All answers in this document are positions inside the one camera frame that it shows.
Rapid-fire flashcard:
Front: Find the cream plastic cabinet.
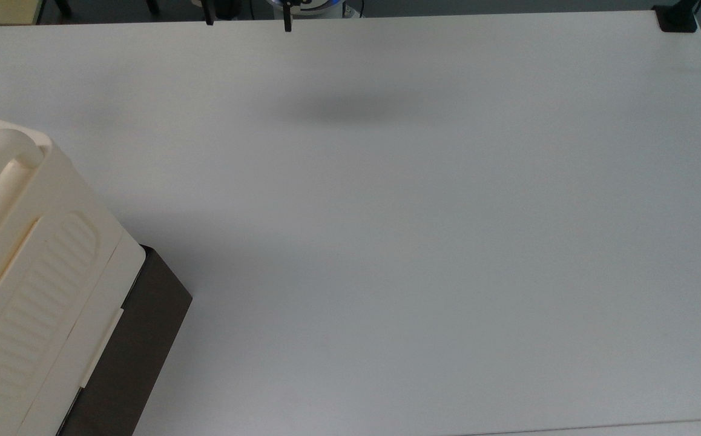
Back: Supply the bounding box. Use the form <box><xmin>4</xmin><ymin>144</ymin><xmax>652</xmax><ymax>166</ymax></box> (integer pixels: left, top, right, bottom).
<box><xmin>0</xmin><ymin>110</ymin><xmax>146</xmax><ymax>436</ymax></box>

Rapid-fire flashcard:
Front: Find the dark brown cabinet panel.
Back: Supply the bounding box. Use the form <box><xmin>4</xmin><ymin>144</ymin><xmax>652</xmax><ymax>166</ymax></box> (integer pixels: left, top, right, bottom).
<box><xmin>55</xmin><ymin>245</ymin><xmax>193</xmax><ymax>436</ymax></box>

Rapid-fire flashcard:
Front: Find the cream cabinet latch strip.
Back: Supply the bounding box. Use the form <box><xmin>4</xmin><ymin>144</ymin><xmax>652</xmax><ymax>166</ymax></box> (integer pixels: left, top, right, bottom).
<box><xmin>79</xmin><ymin>307</ymin><xmax>125</xmax><ymax>389</ymax></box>

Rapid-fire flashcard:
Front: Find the black table clamp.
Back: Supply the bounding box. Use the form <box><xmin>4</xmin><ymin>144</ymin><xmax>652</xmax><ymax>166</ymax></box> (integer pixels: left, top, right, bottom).
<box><xmin>653</xmin><ymin>0</ymin><xmax>701</xmax><ymax>33</ymax></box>

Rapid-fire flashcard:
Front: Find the white robot base blue ring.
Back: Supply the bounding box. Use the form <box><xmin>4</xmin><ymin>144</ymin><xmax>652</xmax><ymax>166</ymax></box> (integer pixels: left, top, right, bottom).
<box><xmin>266</xmin><ymin>0</ymin><xmax>363</xmax><ymax>19</ymax></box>

